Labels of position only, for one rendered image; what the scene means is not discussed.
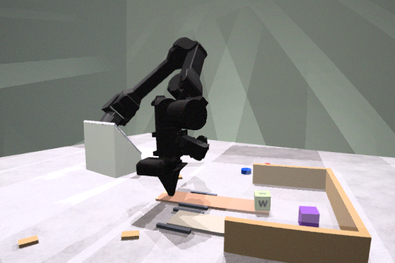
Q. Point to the peach strip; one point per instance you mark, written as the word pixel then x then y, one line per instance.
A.
pixel 213 202

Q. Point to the beige flat board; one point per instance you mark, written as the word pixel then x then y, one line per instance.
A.
pixel 199 222

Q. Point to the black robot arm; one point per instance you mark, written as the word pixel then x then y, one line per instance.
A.
pixel 187 112

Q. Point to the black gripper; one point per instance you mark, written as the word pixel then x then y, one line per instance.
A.
pixel 167 166

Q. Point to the tan rectangular block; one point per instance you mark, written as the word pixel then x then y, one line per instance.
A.
pixel 28 241
pixel 128 235

